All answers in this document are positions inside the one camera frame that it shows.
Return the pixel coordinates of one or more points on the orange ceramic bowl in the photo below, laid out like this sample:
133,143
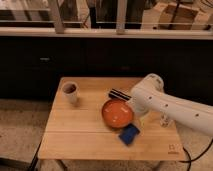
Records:
116,113

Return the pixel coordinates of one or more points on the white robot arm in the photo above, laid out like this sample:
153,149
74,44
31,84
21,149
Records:
149,94

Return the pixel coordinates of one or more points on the white ceramic cup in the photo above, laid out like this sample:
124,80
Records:
69,89

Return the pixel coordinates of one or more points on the black striped rectangular object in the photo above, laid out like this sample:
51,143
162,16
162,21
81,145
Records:
113,93

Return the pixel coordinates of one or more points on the blue sponge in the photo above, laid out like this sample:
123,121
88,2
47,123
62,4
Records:
128,134

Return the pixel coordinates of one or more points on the wooden folding table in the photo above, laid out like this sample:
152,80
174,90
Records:
77,132

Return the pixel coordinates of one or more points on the small clear object on table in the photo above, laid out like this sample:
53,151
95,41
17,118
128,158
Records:
165,120

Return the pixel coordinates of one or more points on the dark low cabinet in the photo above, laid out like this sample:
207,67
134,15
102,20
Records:
31,67

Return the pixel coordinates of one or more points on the cardboard box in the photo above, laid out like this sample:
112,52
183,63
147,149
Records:
175,17

